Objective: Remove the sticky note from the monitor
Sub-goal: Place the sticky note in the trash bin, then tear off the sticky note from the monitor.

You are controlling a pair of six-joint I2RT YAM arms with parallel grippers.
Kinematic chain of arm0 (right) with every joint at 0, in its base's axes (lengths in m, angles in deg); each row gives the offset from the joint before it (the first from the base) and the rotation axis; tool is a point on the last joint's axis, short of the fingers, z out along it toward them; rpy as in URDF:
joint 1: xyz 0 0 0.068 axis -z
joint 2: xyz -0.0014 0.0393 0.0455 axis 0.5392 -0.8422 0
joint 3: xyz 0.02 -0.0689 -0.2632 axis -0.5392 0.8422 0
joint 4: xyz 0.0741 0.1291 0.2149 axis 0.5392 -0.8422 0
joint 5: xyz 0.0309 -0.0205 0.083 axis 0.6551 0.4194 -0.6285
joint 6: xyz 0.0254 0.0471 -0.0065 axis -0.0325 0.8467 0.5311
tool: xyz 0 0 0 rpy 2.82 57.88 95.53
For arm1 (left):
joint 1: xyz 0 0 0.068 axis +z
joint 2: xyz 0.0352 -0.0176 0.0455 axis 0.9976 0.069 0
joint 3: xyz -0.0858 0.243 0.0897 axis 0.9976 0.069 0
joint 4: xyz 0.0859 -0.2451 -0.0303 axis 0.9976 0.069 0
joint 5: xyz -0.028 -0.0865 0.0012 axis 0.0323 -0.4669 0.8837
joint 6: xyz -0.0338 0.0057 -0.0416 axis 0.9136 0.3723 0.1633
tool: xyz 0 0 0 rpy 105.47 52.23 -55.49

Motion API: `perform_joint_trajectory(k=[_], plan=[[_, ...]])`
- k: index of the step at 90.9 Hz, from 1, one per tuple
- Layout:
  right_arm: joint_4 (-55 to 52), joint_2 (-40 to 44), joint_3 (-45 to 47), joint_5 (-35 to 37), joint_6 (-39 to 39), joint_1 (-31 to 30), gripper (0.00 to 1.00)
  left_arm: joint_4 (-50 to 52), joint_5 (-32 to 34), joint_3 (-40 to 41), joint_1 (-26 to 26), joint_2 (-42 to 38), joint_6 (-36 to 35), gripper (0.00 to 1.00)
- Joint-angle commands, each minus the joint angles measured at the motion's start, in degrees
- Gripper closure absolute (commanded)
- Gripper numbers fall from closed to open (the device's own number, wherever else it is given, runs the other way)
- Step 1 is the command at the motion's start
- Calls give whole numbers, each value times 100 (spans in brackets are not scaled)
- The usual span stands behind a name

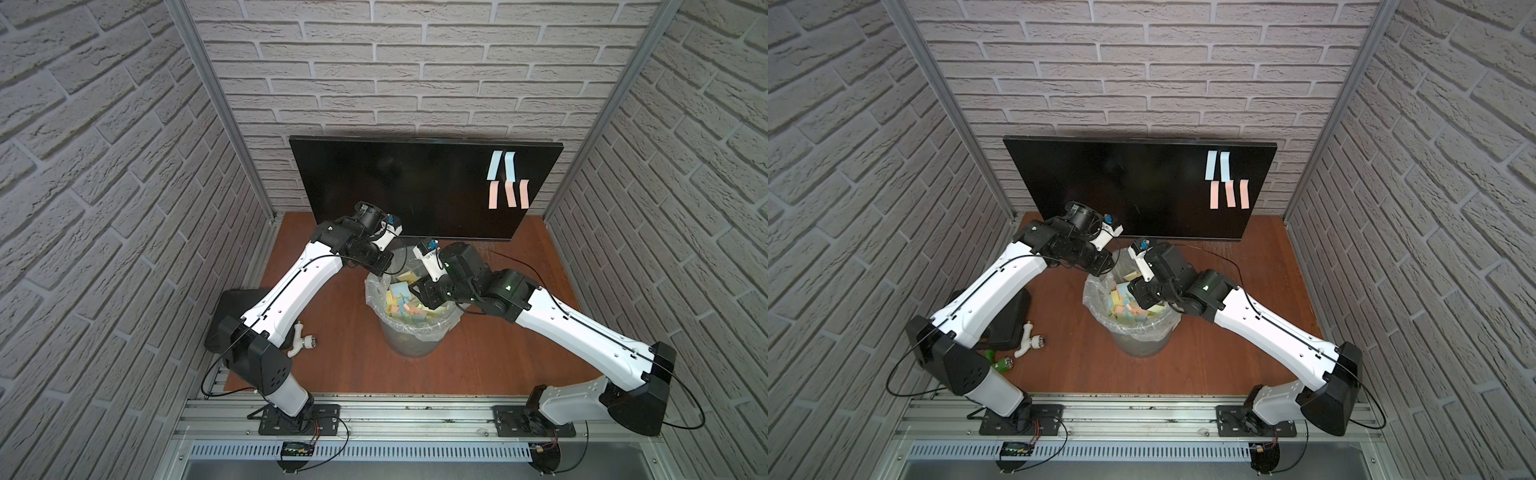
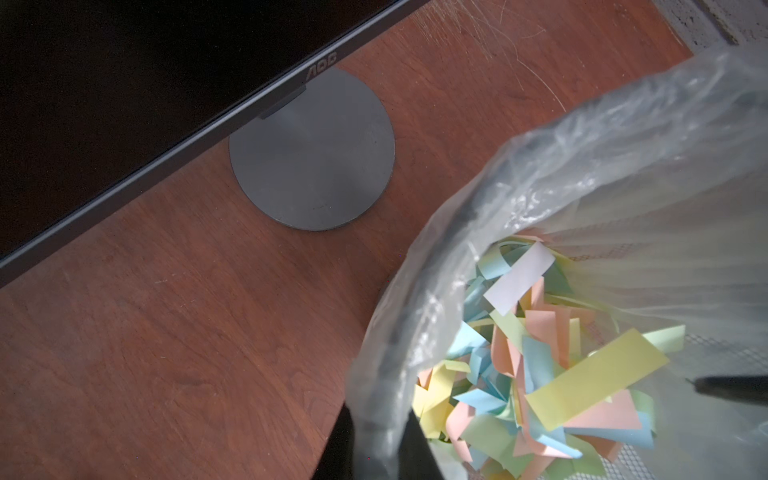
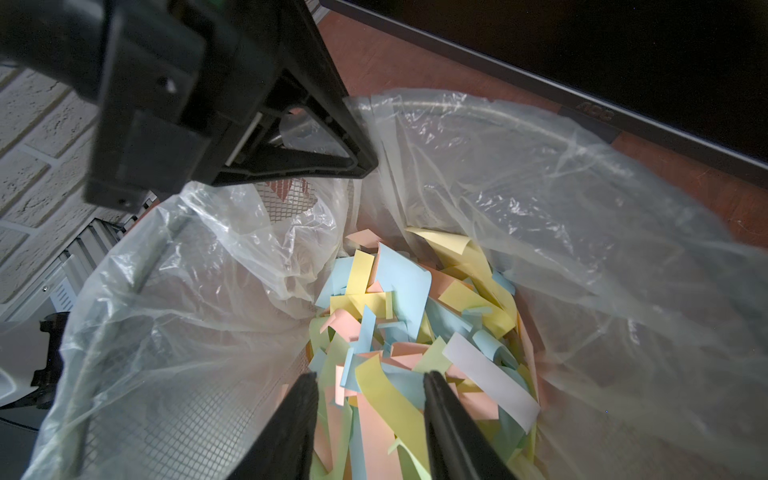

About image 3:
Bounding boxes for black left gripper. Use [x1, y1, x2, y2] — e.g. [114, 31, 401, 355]
[83, 1, 378, 211]

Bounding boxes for mesh waste bin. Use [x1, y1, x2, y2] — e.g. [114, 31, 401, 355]
[27, 179, 349, 479]

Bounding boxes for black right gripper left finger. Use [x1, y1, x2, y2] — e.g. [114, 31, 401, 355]
[228, 372, 319, 480]

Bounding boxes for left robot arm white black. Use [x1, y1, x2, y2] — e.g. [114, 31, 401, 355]
[1, 0, 378, 212]

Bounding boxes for pile of coloured sticky notes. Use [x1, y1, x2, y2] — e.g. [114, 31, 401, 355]
[308, 229, 541, 479]

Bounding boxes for black AOC monitor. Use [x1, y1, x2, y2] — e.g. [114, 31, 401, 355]
[328, 1, 767, 187]

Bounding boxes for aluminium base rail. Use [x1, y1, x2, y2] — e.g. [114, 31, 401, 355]
[1, 199, 157, 323]

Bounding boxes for clear plastic bin liner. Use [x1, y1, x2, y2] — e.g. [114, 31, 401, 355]
[20, 88, 768, 480]

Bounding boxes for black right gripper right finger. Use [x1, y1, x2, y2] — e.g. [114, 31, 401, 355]
[424, 371, 516, 480]

